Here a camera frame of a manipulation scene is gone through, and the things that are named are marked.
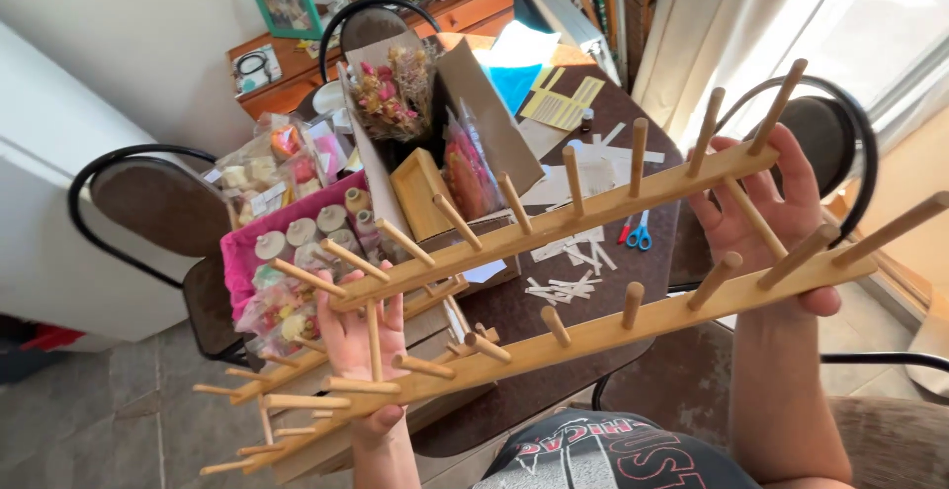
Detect person's right hand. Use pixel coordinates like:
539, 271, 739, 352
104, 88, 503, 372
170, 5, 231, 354
687, 124, 844, 324

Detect person's left hand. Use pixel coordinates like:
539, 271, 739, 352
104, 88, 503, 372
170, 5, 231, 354
315, 261, 410, 445

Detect large wooden peg rack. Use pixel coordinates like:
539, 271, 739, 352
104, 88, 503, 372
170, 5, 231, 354
263, 59, 949, 431

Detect clear bags of dried flowers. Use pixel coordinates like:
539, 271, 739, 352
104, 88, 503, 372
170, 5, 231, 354
233, 252, 351, 361

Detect black metal brown padded chair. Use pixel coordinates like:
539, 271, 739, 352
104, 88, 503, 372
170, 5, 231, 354
295, 0, 443, 121
68, 144, 255, 368
666, 75, 880, 295

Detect group of cream thread spools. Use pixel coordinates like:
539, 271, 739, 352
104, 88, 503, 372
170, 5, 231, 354
254, 187, 381, 269

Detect pink fabric basket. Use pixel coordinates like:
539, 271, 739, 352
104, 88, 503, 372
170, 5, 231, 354
219, 169, 373, 324

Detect small wooden tray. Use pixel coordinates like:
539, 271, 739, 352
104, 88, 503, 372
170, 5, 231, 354
389, 148, 458, 244

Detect heap of clear craft bags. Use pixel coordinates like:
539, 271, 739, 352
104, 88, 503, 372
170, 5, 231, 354
202, 111, 358, 232

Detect cream curtain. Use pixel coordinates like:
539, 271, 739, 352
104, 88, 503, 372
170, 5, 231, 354
630, 0, 949, 158

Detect clear bag of red petals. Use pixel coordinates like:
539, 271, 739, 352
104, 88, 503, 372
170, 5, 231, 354
442, 99, 507, 223

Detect pile of white paper scraps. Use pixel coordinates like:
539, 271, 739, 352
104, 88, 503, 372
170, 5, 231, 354
519, 121, 668, 307

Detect yellow sticker sheet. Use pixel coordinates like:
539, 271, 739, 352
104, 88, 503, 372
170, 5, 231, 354
518, 65, 607, 133

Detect white bowl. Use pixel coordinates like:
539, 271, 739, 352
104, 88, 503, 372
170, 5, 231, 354
310, 79, 348, 116

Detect brown upholstered seat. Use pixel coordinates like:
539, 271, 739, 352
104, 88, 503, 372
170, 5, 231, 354
599, 317, 949, 489

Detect dried flower bouquet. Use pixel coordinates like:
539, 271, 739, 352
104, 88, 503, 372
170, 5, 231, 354
347, 45, 440, 143

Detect open cardboard box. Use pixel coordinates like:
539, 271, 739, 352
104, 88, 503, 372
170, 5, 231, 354
337, 29, 547, 299

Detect person's black printed t-shirt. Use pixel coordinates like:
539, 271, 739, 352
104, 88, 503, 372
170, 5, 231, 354
473, 407, 766, 489

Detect stack of boards and rolls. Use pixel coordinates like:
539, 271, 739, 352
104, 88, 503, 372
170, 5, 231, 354
503, 0, 659, 91

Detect red plastic object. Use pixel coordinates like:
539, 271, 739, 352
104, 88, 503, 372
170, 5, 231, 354
18, 323, 87, 354

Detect blue paper sheet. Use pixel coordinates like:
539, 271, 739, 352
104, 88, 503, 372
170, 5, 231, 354
483, 62, 544, 117

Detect white paper sheet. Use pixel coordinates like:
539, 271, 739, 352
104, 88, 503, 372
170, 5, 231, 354
473, 20, 563, 69

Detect white cabinet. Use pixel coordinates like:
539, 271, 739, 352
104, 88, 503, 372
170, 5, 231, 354
0, 20, 197, 344

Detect brown wooden dresser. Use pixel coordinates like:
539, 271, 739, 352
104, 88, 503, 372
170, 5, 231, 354
226, 0, 516, 121

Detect blue handled scissors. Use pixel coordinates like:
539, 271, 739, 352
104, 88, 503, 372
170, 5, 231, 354
624, 209, 654, 253

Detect white packet with black cable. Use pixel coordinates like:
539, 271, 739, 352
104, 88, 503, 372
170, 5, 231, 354
231, 43, 284, 97

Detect teal picture frame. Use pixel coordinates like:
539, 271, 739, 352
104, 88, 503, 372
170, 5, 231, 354
247, 0, 326, 41

